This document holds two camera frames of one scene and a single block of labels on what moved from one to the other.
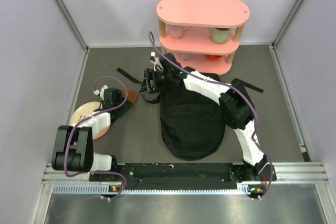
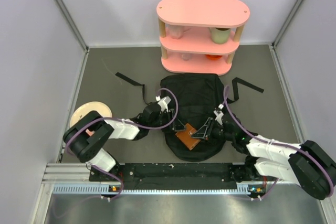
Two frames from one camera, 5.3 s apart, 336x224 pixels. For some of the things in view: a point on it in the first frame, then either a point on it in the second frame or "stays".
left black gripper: [125, 107] -> [177, 125]
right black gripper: [149, 75] -> [207, 130]
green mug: [219, 35] stays
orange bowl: [213, 57] stays
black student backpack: [192, 124] stays
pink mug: [176, 31] stays
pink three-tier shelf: [202, 33] stays
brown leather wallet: [132, 96] -> [185, 136]
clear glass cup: [186, 56] stays
